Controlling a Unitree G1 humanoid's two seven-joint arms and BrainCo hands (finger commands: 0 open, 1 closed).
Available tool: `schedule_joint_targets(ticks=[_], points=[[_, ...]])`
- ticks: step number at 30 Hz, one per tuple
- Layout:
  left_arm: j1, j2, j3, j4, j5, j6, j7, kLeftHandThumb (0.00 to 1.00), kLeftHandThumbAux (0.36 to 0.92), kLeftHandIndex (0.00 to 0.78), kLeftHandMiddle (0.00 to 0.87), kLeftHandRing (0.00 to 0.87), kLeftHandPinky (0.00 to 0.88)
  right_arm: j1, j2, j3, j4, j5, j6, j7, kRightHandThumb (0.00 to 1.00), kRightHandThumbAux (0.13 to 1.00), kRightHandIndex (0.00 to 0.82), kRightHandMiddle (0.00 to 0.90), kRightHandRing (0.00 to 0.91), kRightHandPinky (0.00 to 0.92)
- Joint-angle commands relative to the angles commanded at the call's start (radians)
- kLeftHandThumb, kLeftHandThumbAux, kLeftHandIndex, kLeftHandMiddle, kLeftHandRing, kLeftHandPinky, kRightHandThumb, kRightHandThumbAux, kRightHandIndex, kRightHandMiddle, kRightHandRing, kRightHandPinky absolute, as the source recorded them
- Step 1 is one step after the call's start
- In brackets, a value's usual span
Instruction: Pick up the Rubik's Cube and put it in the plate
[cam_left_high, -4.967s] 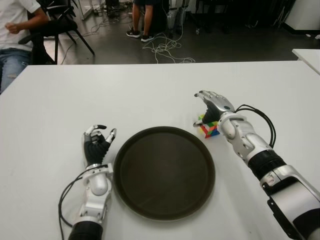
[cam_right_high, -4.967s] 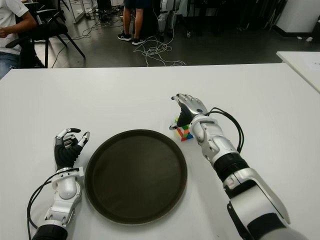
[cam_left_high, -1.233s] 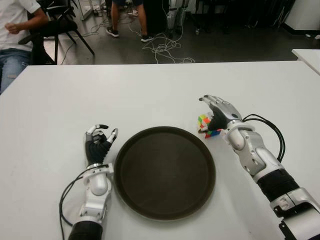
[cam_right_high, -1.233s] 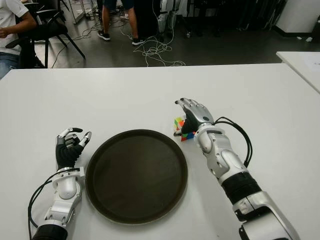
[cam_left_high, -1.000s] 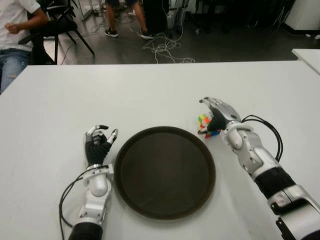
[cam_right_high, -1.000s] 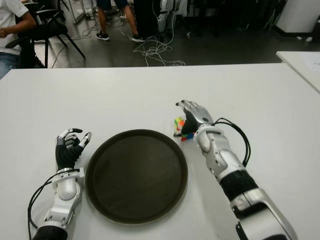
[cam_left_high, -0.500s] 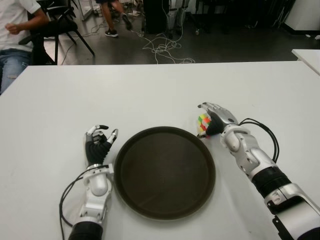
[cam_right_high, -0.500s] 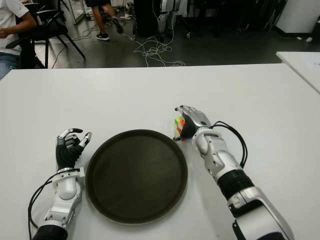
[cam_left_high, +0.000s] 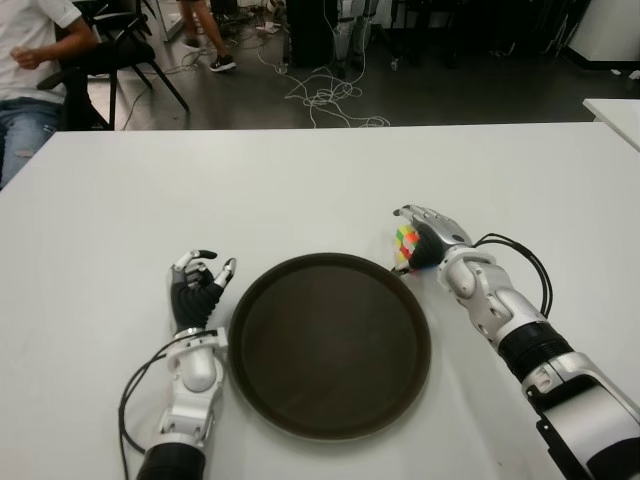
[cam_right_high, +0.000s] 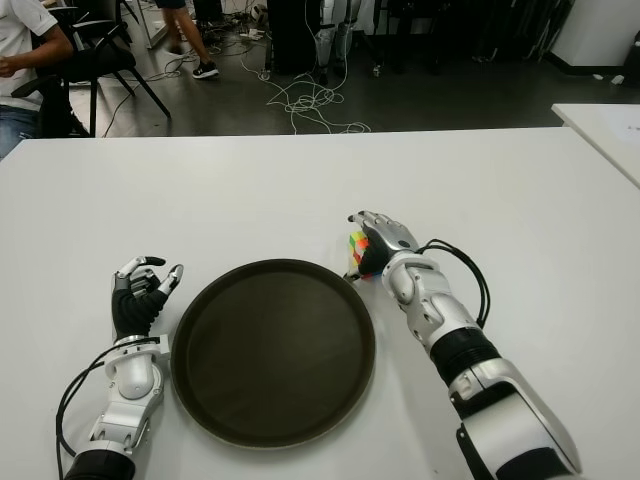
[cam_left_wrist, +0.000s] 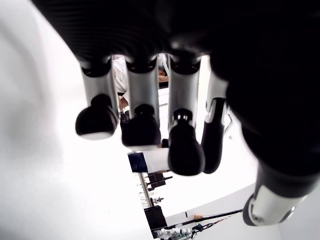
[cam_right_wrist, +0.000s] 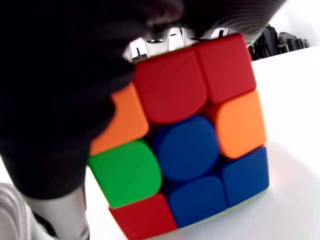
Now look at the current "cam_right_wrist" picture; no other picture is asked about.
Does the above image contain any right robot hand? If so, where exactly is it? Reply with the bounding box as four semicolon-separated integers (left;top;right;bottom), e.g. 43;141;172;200
0;0;286;240

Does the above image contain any multicolour Rubik's cube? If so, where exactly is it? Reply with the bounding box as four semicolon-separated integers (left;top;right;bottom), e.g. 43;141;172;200
86;32;271;240

